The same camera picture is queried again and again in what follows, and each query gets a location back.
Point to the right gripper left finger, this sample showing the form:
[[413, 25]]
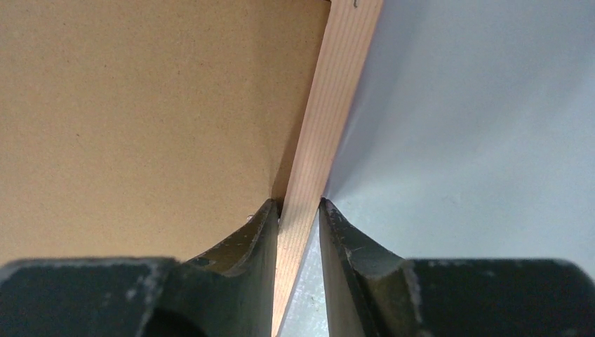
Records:
[[224, 291]]

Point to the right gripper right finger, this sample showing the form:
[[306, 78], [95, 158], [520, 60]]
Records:
[[371, 291]]

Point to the brown cardboard backing board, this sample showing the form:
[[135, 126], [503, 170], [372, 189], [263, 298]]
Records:
[[147, 128]]

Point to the pink wooden photo frame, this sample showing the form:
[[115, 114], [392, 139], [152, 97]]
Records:
[[344, 49]]

